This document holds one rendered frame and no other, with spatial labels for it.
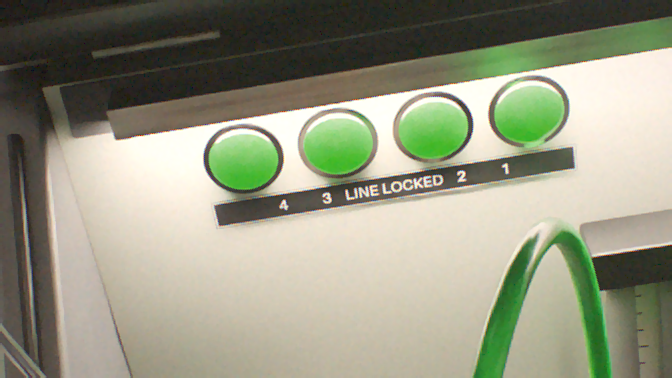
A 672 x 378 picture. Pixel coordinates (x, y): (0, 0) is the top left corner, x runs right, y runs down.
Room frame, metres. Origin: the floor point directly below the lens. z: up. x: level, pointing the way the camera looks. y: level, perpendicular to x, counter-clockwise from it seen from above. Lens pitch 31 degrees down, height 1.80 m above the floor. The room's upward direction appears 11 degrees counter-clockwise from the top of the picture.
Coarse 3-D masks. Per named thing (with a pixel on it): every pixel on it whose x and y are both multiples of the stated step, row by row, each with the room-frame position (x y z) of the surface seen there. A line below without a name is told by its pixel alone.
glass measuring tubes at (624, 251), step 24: (648, 216) 0.73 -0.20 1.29; (600, 240) 0.71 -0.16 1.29; (624, 240) 0.71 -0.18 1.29; (648, 240) 0.70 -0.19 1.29; (600, 264) 0.69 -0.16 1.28; (624, 264) 0.69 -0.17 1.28; (648, 264) 0.69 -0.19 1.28; (600, 288) 0.69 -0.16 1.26; (624, 288) 0.70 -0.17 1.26; (648, 288) 0.72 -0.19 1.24; (624, 312) 0.70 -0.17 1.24; (648, 312) 0.72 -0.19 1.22; (624, 336) 0.70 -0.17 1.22; (648, 336) 0.72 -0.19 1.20; (624, 360) 0.70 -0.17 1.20; (648, 360) 0.72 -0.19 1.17
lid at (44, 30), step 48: (0, 0) 0.61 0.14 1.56; (48, 0) 0.61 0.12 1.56; (96, 0) 0.61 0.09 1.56; (144, 0) 0.61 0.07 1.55; (192, 0) 0.63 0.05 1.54; (240, 0) 0.66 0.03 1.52; (288, 0) 0.69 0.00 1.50; (336, 0) 0.72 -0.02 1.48; (384, 0) 0.76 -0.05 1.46; (0, 48) 0.70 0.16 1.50; (48, 48) 0.73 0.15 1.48; (96, 48) 0.77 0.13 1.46; (144, 48) 0.77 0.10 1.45
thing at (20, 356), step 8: (0, 328) 0.56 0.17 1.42; (0, 336) 0.56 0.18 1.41; (8, 336) 0.56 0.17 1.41; (0, 344) 0.56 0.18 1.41; (8, 344) 0.56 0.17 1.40; (16, 344) 0.57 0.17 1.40; (8, 352) 0.56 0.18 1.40; (16, 352) 0.56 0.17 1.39; (24, 352) 0.57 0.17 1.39; (16, 360) 0.57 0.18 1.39; (24, 360) 0.57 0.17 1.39; (24, 368) 0.57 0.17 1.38; (32, 368) 0.57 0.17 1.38; (32, 376) 0.58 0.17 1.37; (40, 376) 0.58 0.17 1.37
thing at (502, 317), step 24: (528, 240) 0.53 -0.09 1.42; (552, 240) 0.55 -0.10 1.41; (576, 240) 0.59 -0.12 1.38; (528, 264) 0.51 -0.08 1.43; (576, 264) 0.61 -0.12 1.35; (504, 288) 0.50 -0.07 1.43; (576, 288) 0.63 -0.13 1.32; (504, 312) 0.48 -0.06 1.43; (600, 312) 0.63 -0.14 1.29; (504, 336) 0.47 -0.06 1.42; (600, 336) 0.64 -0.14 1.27; (480, 360) 0.46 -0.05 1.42; (504, 360) 0.46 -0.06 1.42; (600, 360) 0.64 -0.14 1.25
